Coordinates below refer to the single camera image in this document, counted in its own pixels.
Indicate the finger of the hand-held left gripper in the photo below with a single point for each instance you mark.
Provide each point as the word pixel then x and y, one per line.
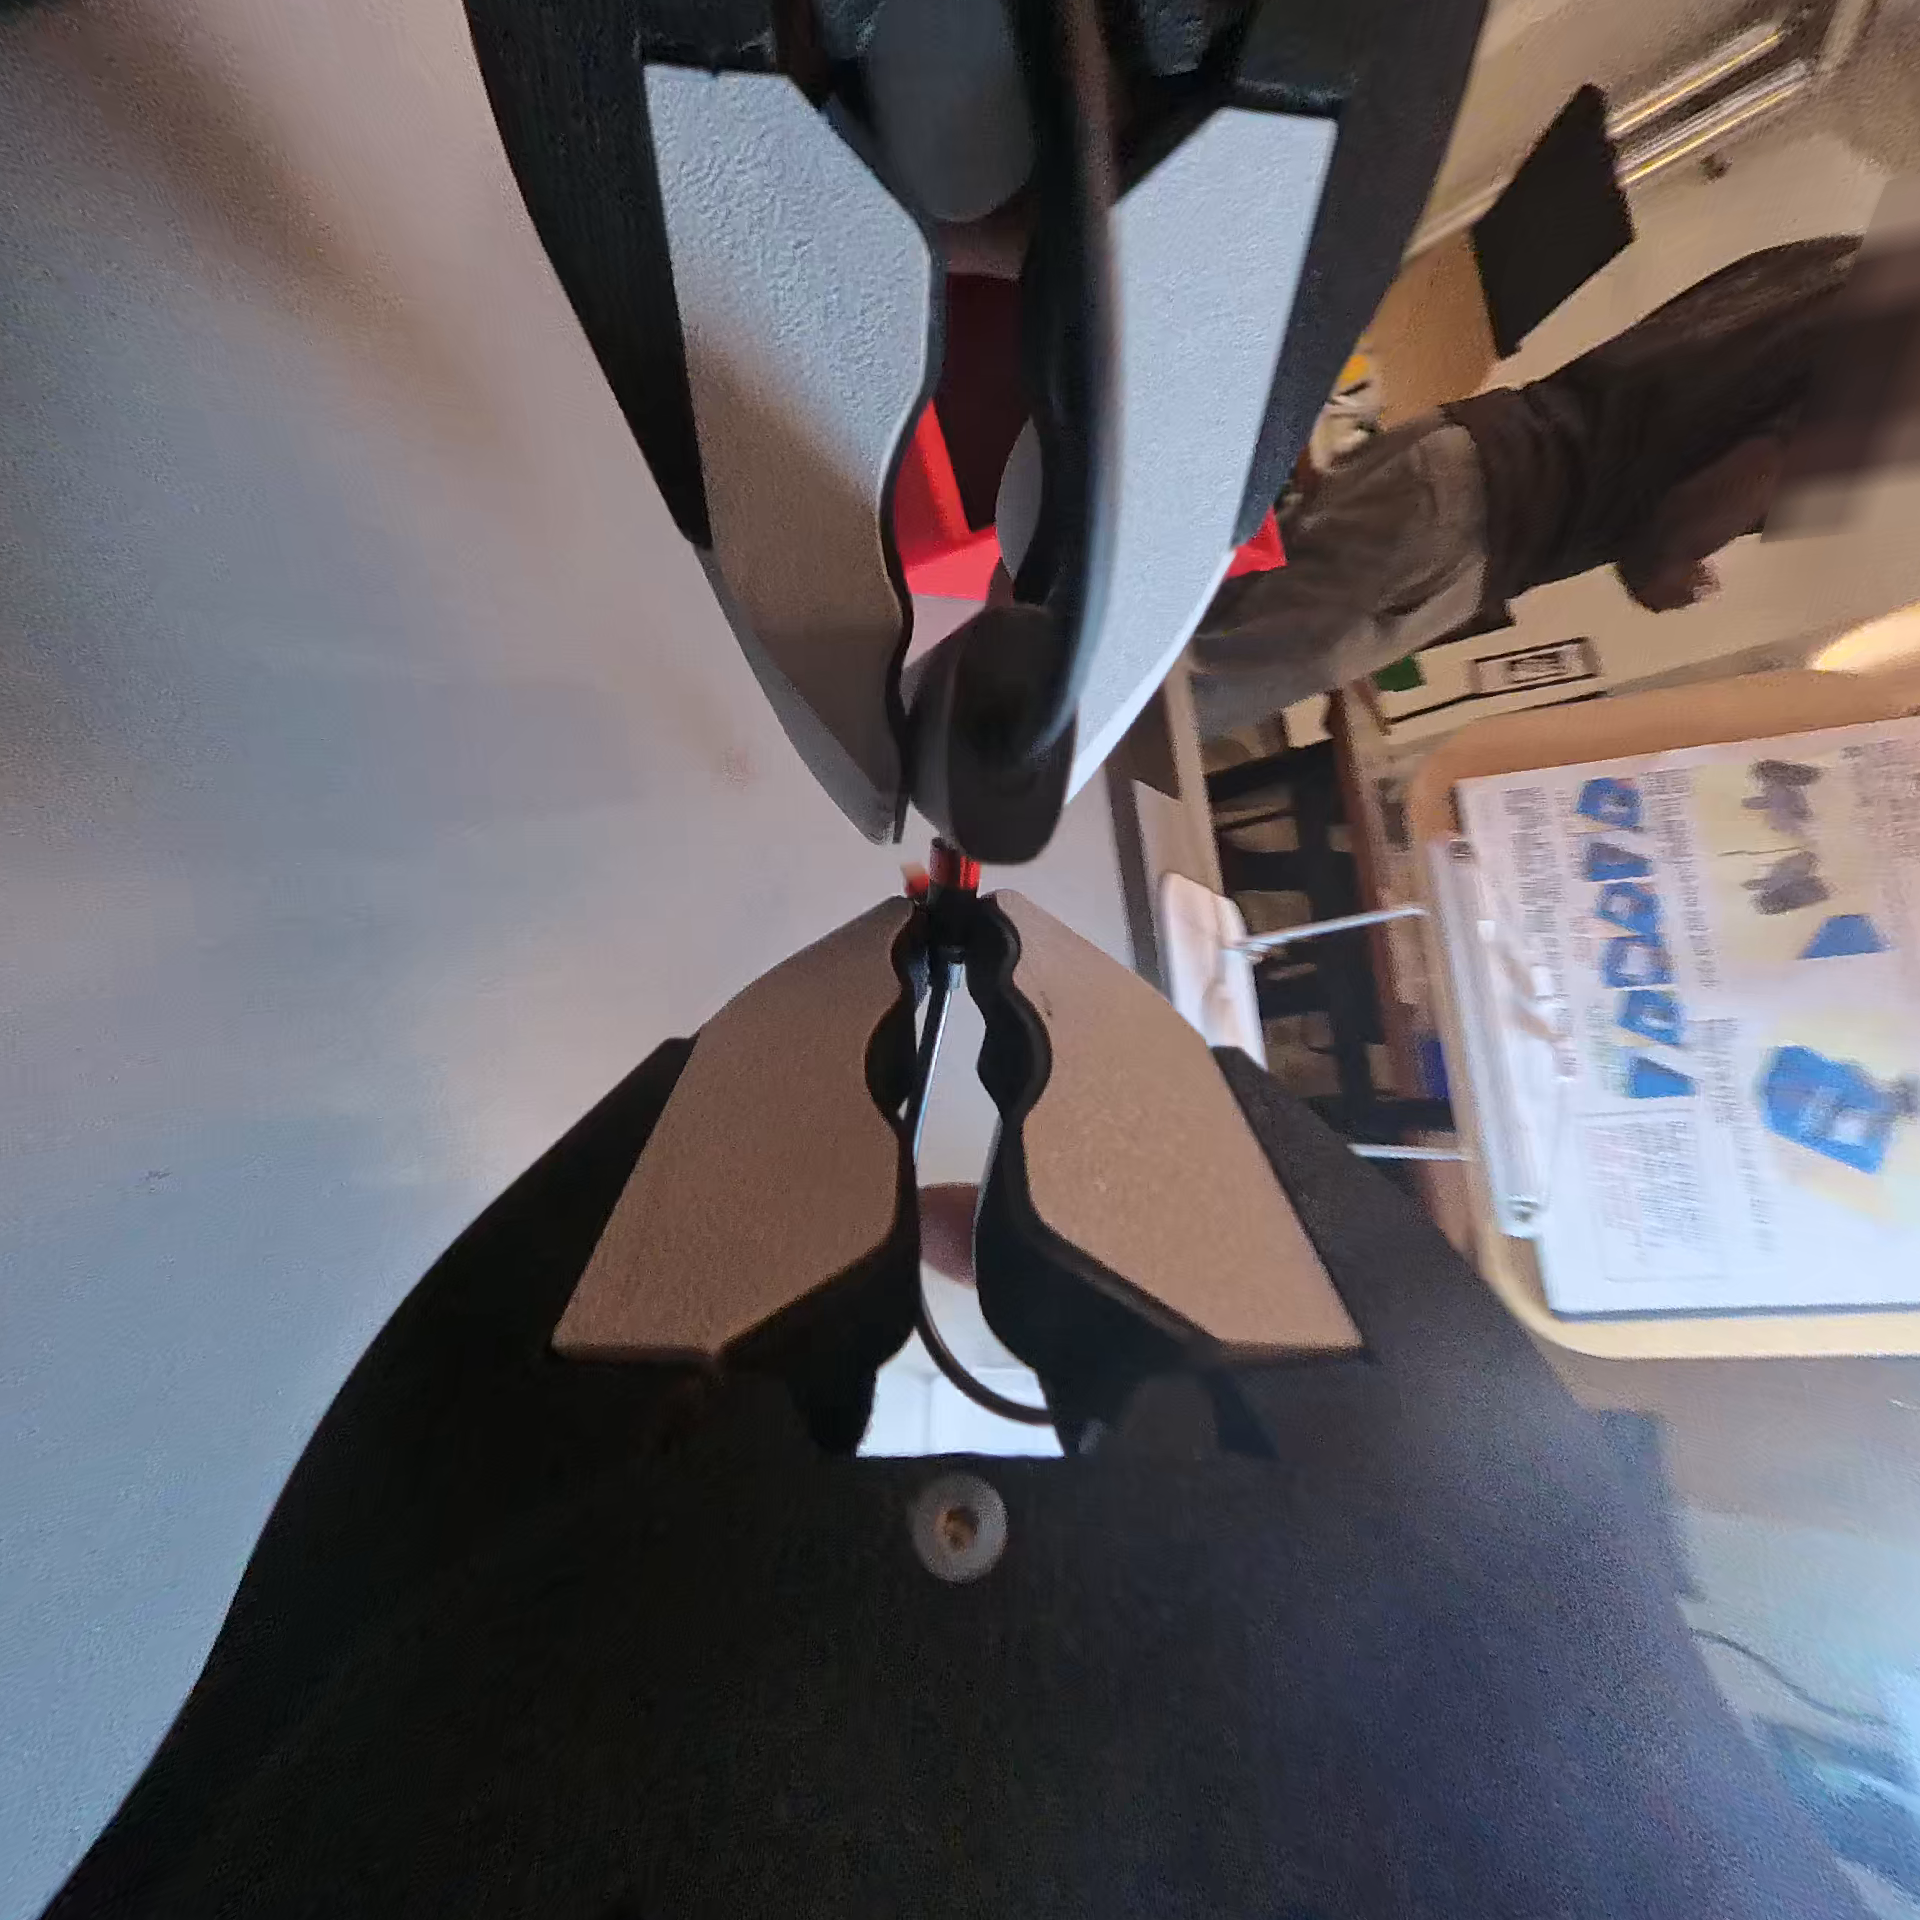
pixel 1201 376
pixel 780 376

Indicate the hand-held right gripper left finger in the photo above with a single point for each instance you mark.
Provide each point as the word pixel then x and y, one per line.
pixel 750 1185

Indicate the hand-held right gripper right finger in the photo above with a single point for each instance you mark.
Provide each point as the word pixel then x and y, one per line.
pixel 1154 1185

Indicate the red plastic bin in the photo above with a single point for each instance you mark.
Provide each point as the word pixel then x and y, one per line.
pixel 938 510

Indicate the white poster stand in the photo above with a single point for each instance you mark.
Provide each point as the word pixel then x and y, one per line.
pixel 1208 960

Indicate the black flat panel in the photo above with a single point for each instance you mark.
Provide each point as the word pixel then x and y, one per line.
pixel 1553 224

